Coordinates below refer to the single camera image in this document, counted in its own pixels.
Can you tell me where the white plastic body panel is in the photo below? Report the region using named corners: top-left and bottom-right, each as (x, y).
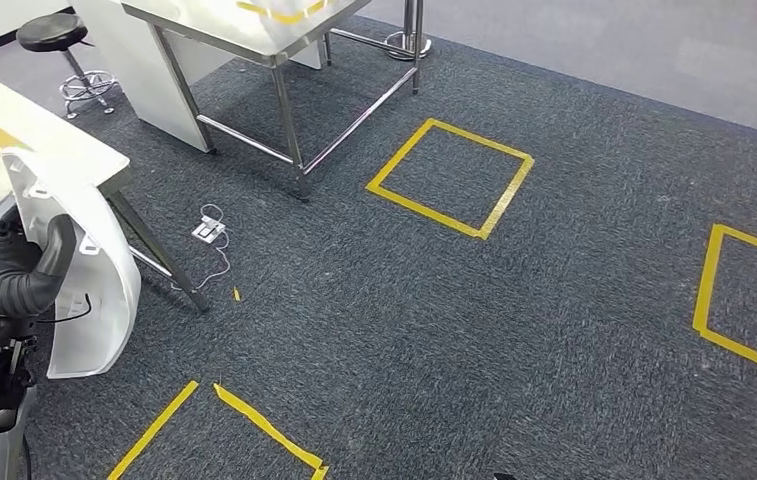
top-left (1, 146), bottom-right (143, 380)

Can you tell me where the white top workbench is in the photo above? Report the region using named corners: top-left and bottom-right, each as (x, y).
top-left (0, 69), bottom-right (210, 313)

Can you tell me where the white cabinet panel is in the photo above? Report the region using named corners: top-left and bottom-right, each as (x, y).
top-left (69, 0), bottom-right (237, 154)

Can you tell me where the black round stool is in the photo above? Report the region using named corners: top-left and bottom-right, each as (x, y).
top-left (15, 13), bottom-right (120, 121)

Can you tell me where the yellow floor tape square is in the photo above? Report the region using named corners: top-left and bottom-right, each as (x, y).
top-left (106, 379), bottom-right (331, 480)

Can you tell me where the steel top table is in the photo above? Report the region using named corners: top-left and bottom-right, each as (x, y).
top-left (119, 0), bottom-right (427, 200)

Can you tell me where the yellow tape on steel table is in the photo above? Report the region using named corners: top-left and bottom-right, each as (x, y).
top-left (235, 0), bottom-right (330, 26)

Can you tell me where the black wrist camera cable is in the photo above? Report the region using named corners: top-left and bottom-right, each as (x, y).
top-left (36, 293), bottom-right (93, 325)

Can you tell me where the chrome stanchion post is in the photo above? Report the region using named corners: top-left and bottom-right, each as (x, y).
top-left (384, 0), bottom-right (432, 62)

